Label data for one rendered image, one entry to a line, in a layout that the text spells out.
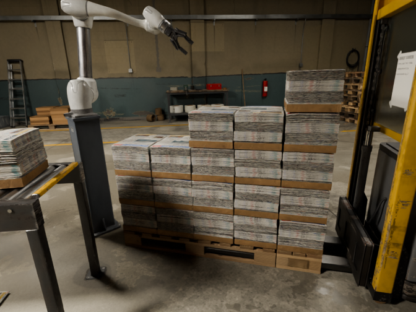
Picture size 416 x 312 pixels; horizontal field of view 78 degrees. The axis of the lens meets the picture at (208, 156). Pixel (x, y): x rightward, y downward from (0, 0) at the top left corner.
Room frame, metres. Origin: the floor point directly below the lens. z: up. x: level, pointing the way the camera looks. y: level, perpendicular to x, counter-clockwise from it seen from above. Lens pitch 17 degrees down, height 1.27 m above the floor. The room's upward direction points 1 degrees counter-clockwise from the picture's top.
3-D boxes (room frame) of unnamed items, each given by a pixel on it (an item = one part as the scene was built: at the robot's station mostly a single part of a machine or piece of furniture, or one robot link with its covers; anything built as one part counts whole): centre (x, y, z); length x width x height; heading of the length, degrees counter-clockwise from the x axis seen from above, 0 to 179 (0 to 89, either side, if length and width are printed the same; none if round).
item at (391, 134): (1.49, -1.09, 0.92); 0.57 x 0.01 x 0.05; 166
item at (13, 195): (1.20, 0.89, 0.78); 0.47 x 0.05 x 0.05; 5
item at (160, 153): (1.79, 0.07, 0.42); 1.17 x 0.39 x 0.83; 76
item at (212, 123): (1.76, -0.07, 0.95); 0.38 x 0.29 x 0.23; 165
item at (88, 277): (1.46, 0.79, 0.01); 0.14 x 0.14 x 0.01; 5
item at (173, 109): (7.91, 0.27, 0.55); 1.80 x 0.70 x 1.09; 95
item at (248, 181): (1.79, 0.07, 0.40); 1.16 x 0.38 x 0.51; 76
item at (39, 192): (1.20, 0.74, 0.81); 0.43 x 0.03 x 0.02; 5
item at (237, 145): (1.68, -0.35, 0.86); 0.38 x 0.29 x 0.04; 166
